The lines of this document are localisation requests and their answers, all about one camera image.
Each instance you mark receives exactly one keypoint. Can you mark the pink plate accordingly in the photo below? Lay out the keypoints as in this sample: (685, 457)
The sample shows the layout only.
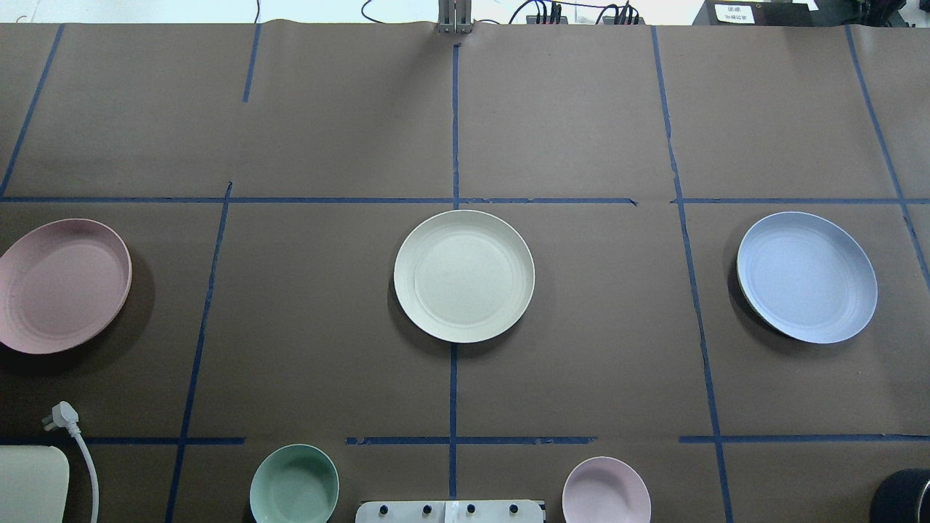
(61, 285)

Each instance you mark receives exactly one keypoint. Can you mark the cream plate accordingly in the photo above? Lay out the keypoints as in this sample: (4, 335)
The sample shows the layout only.
(464, 276)

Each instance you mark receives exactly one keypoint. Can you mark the pink bowl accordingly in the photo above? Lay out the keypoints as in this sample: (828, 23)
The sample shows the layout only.
(604, 489)

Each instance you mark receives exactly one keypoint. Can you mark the green bowl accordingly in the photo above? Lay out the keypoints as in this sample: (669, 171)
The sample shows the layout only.
(296, 483)

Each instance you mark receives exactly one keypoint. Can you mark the blue plate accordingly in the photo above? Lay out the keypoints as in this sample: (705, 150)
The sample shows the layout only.
(807, 277)

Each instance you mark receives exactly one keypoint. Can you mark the black box with label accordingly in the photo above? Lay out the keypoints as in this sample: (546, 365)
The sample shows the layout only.
(755, 13)

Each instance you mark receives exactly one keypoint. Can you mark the cream toaster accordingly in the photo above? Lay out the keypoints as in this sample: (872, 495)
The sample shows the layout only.
(34, 483)

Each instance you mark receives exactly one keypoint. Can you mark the dark blue saucepan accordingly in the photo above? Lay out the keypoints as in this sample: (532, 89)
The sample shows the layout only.
(902, 497)

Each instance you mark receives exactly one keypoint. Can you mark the aluminium frame post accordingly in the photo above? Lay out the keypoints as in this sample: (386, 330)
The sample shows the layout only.
(454, 17)

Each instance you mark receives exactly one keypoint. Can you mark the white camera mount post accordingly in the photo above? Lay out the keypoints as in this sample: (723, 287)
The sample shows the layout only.
(517, 510)

